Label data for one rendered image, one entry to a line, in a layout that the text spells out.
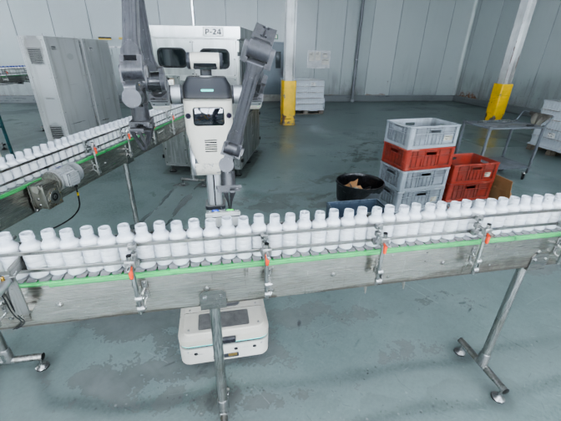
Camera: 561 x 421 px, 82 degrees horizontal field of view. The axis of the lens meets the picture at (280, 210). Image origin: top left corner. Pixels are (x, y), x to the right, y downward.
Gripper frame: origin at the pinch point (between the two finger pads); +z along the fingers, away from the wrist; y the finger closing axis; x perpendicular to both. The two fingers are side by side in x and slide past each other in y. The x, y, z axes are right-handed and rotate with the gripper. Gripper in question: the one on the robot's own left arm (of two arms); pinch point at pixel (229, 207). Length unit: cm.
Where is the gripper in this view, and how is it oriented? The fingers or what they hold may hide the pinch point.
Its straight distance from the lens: 135.0
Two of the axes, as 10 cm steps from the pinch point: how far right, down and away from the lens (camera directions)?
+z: 0.5, 9.9, 1.1
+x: -1.9, -1.0, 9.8
